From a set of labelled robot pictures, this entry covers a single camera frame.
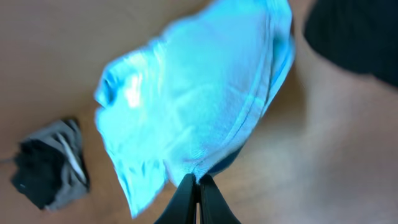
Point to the black shirt at right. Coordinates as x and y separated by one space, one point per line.
357 35

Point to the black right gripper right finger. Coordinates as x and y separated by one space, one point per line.
213 206

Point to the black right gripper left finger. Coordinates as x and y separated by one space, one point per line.
182 206

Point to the light blue t-shirt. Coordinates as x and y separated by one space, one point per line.
193 95

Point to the folded grey shirt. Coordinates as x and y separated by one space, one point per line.
65 136

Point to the folded black shirt on stack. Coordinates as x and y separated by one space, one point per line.
38 174

